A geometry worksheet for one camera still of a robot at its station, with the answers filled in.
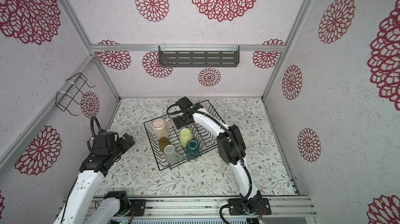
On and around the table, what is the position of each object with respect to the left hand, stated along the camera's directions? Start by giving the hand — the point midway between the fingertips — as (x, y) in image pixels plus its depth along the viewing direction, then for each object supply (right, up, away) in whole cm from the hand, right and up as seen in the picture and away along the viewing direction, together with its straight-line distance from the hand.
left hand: (127, 144), depth 80 cm
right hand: (+27, +13, +15) cm, 33 cm away
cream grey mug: (+23, -6, +1) cm, 23 cm away
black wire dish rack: (+24, -1, +1) cm, 24 cm away
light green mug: (+30, +4, +5) cm, 30 cm away
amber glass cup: (+16, -1, +9) cm, 19 cm away
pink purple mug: (+16, +8, +7) cm, 19 cm away
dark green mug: (+34, -2, 0) cm, 34 cm away
